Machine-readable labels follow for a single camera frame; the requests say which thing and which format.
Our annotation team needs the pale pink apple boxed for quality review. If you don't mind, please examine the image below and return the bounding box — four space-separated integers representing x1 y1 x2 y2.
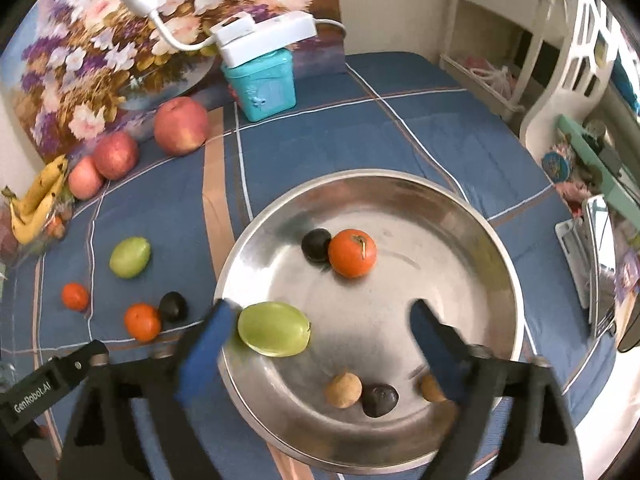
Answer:
67 155 104 200

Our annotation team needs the brown kiwi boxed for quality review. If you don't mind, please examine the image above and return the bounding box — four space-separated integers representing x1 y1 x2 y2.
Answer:
326 372 362 410
420 373 447 403

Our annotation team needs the floral painting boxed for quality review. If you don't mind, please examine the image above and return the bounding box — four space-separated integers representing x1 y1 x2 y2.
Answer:
1 0 345 161

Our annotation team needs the yellow banana bunch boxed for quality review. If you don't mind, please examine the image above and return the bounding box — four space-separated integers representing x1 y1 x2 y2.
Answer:
1 155 68 243

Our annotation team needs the teal house-shaped box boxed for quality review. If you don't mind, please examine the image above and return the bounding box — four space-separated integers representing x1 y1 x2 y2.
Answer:
221 48 296 122

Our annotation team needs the clear plastic fruit tray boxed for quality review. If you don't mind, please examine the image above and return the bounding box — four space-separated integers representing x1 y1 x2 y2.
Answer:
1 198 75 268

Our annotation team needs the red apple middle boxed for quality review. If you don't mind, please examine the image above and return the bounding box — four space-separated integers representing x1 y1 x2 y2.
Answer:
93 131 139 181

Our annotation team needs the red apple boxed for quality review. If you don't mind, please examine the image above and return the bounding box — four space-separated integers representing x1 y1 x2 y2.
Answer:
93 131 139 181
153 96 209 156

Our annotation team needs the steel round plate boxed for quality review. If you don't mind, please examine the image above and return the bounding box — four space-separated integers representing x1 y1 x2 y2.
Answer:
216 169 524 474

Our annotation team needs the small green mango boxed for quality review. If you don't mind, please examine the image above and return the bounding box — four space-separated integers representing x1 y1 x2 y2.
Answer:
110 236 152 280

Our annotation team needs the lone orange tangerine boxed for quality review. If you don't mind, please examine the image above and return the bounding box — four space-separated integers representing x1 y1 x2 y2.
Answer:
61 283 90 312

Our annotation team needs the white power strip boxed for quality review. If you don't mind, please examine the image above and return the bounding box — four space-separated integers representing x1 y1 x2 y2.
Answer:
214 11 317 68

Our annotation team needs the red apple right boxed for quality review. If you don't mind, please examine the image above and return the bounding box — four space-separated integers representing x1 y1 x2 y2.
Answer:
153 96 209 156

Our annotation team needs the blue plaid tablecloth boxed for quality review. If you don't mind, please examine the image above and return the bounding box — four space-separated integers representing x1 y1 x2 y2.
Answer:
1 52 615 422

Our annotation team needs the orange tangerine with stem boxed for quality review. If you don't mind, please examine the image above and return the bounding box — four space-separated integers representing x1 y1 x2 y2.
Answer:
328 229 378 280

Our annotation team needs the large green mango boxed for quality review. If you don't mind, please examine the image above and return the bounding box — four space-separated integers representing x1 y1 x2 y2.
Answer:
236 301 311 358

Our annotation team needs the white chair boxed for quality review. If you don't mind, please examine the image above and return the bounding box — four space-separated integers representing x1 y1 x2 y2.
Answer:
439 0 628 160

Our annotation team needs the dark plum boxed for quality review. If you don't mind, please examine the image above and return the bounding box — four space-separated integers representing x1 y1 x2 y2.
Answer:
157 292 189 323
360 384 399 418
300 228 332 263

